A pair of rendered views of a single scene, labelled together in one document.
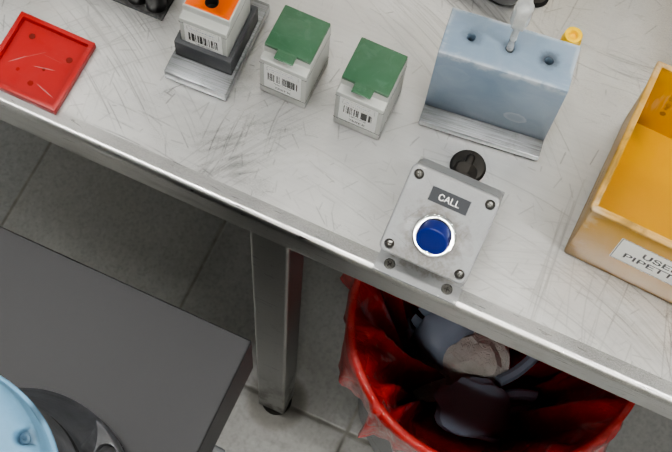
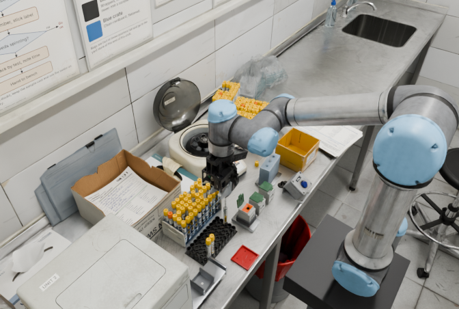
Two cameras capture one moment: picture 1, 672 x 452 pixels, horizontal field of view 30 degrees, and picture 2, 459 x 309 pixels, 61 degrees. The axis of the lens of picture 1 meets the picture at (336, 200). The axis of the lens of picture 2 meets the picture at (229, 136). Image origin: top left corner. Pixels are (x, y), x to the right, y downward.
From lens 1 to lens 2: 1.02 m
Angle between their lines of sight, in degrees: 47
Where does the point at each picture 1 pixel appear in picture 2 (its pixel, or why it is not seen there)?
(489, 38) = (267, 163)
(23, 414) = not seen: hidden behind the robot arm
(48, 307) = (319, 247)
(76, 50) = (242, 249)
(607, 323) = (315, 171)
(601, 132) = not seen: hidden behind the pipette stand
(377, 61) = (265, 185)
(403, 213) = (299, 187)
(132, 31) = (239, 237)
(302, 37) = (257, 196)
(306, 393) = not seen: outside the picture
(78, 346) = (327, 243)
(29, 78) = (248, 260)
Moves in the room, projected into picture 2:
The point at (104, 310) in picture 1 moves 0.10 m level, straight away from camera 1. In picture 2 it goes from (320, 237) to (290, 244)
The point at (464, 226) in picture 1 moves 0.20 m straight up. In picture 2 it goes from (302, 178) to (311, 137)
